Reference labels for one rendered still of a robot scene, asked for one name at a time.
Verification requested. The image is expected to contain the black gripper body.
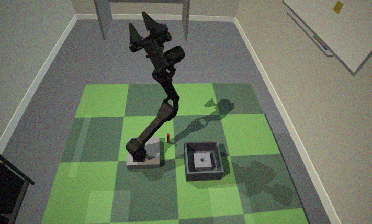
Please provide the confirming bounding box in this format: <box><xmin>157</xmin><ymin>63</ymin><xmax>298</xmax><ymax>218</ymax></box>
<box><xmin>129</xmin><ymin>24</ymin><xmax>168</xmax><ymax>60</ymax></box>

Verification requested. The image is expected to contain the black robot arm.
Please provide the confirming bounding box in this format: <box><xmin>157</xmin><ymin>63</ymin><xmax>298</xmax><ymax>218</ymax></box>
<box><xmin>126</xmin><ymin>32</ymin><xmax>185</xmax><ymax>162</ymax></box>

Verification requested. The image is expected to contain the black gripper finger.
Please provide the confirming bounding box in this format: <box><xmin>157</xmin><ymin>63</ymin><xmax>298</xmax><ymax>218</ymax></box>
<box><xmin>129</xmin><ymin>23</ymin><xmax>143</xmax><ymax>45</ymax></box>
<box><xmin>142</xmin><ymin>11</ymin><xmax>163</xmax><ymax>31</ymax></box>

